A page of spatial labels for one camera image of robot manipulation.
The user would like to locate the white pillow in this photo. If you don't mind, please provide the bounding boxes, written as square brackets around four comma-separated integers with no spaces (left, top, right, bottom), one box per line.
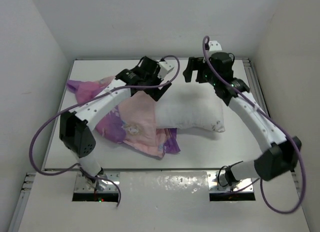
[155,92,225,133]

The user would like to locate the pink princess pillowcase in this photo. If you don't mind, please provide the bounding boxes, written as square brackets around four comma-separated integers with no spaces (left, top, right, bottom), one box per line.
[66,76,182,160]

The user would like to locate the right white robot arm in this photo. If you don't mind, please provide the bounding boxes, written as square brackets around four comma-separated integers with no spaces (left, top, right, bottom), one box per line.
[182,52,302,187]

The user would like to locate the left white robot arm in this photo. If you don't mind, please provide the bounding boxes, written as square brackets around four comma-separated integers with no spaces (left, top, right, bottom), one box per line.
[59,56,174,185]

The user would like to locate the white foam front board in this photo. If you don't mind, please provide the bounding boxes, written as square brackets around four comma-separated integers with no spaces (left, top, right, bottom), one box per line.
[19,171,309,231]

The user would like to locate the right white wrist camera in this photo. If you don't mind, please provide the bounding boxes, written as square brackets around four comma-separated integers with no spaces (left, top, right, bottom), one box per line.
[208,40,222,53]

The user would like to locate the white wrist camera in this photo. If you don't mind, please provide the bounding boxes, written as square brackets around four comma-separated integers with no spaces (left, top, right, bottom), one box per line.
[157,61,175,80]
[208,40,222,53]

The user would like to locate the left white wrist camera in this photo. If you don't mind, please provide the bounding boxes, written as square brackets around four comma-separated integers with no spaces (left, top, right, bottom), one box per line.
[157,61,175,80]

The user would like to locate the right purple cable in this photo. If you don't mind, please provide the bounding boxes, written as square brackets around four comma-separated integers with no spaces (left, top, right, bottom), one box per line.
[201,36,307,214]

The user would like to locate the purple cable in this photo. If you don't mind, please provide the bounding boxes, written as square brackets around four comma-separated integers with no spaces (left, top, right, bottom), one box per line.
[201,36,307,214]
[29,55,181,207]

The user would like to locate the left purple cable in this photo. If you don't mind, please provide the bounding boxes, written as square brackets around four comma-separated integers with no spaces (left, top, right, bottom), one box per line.
[29,55,181,207]

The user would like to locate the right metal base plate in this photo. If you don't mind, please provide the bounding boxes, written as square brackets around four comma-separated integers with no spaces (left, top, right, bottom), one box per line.
[207,172,255,193]

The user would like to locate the metal base plate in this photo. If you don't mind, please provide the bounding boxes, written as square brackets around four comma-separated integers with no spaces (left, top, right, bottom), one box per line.
[207,172,255,193]
[74,172,120,193]

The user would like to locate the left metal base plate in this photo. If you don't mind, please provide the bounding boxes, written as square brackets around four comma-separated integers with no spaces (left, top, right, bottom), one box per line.
[74,172,120,193]

